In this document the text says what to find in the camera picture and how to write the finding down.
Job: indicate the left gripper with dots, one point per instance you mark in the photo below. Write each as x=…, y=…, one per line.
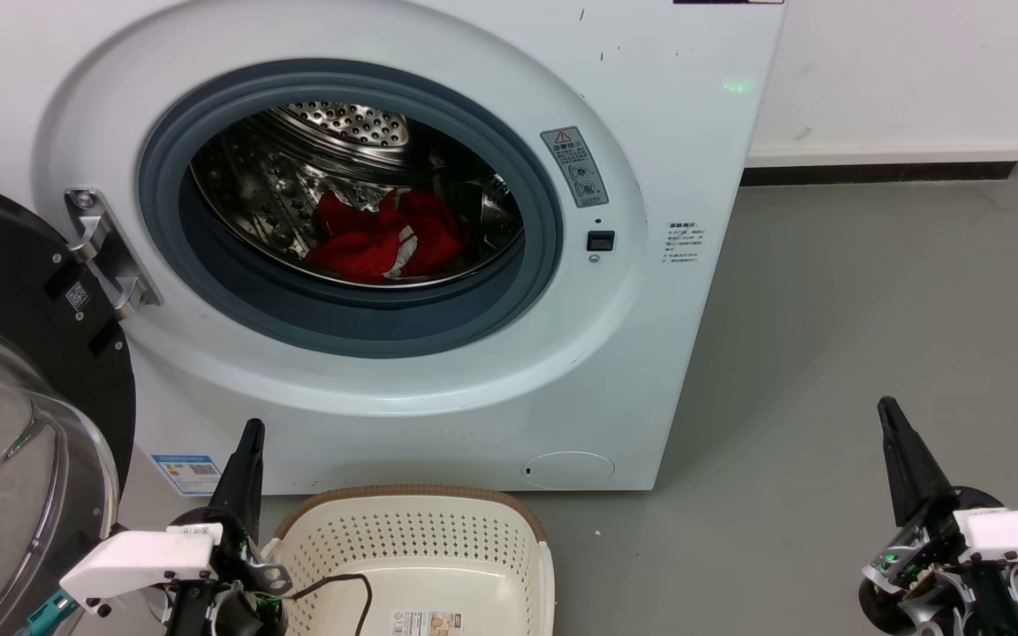
x=239, y=592

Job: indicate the red garment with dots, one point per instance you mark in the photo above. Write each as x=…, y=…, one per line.
x=359, y=247

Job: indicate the printed product label sticker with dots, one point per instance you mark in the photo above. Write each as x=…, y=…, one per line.
x=425, y=624

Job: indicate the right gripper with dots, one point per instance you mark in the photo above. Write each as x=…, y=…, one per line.
x=924, y=574

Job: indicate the grey rubber door gasket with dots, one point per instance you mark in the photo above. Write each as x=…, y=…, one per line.
x=297, y=318

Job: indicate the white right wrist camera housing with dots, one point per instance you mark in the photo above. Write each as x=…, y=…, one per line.
x=1017, y=534

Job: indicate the blue energy label sticker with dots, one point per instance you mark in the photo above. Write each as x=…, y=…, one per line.
x=186, y=475

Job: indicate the white front-load washing machine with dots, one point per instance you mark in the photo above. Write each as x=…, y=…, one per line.
x=650, y=353

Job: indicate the white wall baseboard trim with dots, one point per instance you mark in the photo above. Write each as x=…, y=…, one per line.
x=880, y=157

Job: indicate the metal door hinge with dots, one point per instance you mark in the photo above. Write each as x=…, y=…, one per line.
x=111, y=256

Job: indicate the black door latch socket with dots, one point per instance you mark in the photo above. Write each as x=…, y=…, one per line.
x=600, y=240

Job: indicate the grey warning label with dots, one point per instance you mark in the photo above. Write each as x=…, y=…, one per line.
x=573, y=168

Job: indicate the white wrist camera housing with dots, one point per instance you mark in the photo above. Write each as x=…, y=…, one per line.
x=1017, y=534
x=138, y=556

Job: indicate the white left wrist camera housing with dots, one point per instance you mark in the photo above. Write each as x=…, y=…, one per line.
x=138, y=556

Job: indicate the small printed text sticker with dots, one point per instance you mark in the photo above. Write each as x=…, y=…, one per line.
x=683, y=243

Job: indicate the cream perforated laundry basket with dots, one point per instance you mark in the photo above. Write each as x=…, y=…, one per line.
x=438, y=539

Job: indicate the stainless steel washing machine drum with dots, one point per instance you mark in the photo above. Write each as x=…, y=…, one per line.
x=270, y=185

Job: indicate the round white filter cover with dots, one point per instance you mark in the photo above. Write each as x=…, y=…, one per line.
x=568, y=470

